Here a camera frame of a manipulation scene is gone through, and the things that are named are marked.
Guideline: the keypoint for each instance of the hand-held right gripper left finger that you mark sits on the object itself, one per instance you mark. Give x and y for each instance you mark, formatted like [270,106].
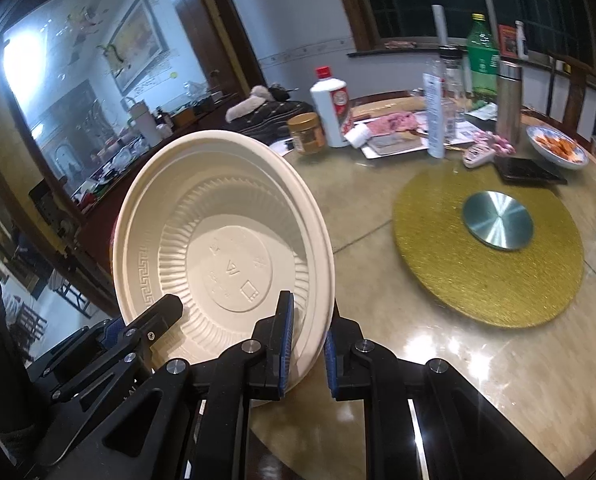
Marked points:
[287,340]

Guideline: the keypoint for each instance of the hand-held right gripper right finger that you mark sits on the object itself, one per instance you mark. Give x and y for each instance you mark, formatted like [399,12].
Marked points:
[329,360]

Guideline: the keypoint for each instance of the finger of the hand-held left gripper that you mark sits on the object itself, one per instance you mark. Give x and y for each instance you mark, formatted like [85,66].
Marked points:
[110,334]
[160,317]

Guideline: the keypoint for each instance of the beige plastic bowl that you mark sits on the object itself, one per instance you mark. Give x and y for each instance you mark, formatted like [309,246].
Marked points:
[217,240]

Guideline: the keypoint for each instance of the gold glitter turntable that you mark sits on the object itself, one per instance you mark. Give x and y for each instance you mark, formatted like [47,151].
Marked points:
[428,260]

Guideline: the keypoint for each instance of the white insulated jug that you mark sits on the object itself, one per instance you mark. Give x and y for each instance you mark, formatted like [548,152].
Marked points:
[145,122]

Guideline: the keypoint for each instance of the brown spread jar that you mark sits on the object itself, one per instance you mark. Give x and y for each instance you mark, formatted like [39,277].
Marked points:
[306,135]

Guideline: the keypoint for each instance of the small white cup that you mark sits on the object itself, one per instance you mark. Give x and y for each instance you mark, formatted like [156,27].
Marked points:
[359,135]

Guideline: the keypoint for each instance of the silver turntable disc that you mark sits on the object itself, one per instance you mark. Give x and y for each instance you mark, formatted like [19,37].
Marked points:
[498,220]

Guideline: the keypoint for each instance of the grey notebook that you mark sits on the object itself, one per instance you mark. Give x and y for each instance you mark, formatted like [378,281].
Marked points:
[398,143]

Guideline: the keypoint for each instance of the black fur-lined shoe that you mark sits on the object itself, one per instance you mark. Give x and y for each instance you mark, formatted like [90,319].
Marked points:
[268,115]

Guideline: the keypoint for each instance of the white liquor bottle red cap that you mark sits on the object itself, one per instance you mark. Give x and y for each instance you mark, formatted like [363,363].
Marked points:
[330,115]

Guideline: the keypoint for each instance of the pink meat slices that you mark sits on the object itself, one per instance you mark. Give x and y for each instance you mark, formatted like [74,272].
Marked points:
[393,122]

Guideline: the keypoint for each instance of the wood framed mirror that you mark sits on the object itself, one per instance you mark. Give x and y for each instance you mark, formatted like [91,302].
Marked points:
[77,85]

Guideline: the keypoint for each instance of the white plug adapter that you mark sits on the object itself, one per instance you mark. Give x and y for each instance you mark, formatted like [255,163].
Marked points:
[478,155]

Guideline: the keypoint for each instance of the white squeeze tube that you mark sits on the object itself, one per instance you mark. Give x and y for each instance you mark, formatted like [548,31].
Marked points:
[434,120]

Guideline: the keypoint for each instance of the black phone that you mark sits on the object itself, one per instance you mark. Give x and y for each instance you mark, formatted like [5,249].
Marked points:
[528,172]

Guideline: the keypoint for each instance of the pink wrapped candies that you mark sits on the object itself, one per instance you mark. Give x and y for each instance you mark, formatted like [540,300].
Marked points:
[498,141]

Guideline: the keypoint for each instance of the blue patterned white plate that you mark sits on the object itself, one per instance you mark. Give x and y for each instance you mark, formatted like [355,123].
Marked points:
[553,162]

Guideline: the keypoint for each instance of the clear bottle with black lid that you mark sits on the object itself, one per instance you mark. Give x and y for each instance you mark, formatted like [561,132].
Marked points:
[453,85]

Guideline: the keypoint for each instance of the steel thermos flask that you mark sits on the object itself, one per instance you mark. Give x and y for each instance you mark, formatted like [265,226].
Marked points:
[509,105]

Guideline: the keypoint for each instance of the orange food slices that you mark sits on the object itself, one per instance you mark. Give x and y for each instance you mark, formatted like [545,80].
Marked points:
[558,146]

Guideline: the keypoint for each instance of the green plastic bottle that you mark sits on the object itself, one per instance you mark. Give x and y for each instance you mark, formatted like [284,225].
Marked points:
[483,60]

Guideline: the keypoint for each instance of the wooden chair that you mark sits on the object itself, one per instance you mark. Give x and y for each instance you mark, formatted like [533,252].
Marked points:
[573,95]

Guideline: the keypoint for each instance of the red box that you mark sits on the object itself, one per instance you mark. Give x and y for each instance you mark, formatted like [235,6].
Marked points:
[507,40]

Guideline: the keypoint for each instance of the dark barred window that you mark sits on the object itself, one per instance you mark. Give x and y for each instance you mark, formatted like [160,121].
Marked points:
[428,0]

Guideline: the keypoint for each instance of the white spray bottle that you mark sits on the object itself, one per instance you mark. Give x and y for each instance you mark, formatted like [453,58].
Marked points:
[521,40]

